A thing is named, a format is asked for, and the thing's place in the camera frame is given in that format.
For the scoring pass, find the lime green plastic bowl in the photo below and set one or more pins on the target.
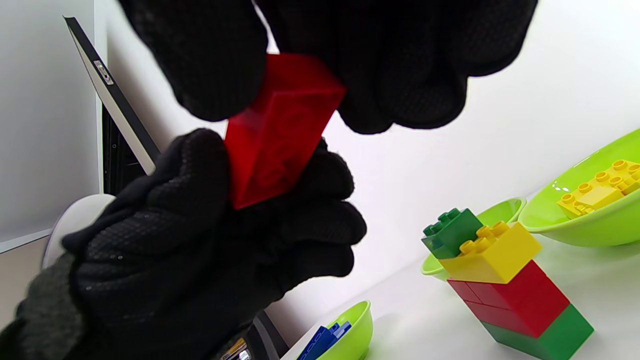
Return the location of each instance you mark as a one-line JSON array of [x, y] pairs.
[[500, 212], [357, 330], [600, 232]]

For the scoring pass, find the person's left hand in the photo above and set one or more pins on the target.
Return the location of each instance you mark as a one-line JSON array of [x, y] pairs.
[[390, 50]]

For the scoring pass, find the person's right hand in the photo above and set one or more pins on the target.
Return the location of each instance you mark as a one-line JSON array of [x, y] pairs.
[[175, 260]]

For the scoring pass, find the long blue toy brick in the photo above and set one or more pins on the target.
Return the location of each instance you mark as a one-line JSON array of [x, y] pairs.
[[320, 345], [342, 329]]

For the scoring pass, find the long yellow toy brick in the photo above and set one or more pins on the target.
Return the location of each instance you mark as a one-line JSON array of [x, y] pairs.
[[505, 255], [592, 200], [627, 182]]

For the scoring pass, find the small green toy brick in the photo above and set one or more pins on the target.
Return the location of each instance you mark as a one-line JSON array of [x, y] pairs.
[[457, 235]]

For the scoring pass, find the grey flat panel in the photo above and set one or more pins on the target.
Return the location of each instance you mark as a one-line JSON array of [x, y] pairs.
[[112, 92]]

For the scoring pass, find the black metal rack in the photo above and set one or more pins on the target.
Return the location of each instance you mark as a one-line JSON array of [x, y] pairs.
[[117, 160]]

